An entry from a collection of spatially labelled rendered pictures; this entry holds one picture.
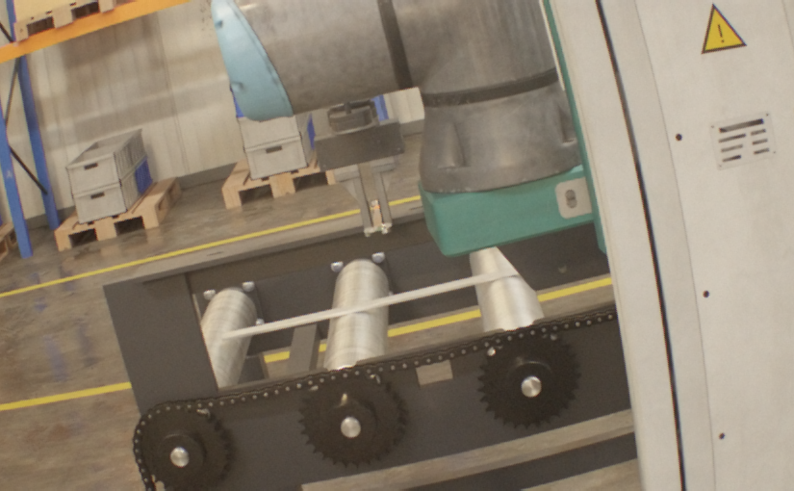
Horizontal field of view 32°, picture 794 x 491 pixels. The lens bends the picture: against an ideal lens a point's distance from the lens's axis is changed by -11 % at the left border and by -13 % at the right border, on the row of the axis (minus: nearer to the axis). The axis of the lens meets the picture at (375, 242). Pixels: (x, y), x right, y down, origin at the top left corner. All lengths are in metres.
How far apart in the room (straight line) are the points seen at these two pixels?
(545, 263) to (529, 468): 1.16
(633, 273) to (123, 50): 10.29
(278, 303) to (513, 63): 1.98
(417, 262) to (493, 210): 1.88
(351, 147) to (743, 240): 0.96
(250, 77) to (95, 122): 10.23
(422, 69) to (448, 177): 0.11
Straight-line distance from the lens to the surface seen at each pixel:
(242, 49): 1.51
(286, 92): 1.52
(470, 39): 1.51
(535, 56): 1.53
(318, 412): 2.46
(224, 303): 3.25
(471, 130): 1.52
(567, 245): 2.46
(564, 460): 3.55
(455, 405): 2.50
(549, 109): 1.54
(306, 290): 3.42
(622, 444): 3.56
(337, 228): 2.39
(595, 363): 2.50
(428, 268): 3.40
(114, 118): 11.70
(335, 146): 2.30
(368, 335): 2.77
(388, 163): 2.31
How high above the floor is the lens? 1.62
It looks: 12 degrees down
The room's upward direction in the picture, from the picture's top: 13 degrees counter-clockwise
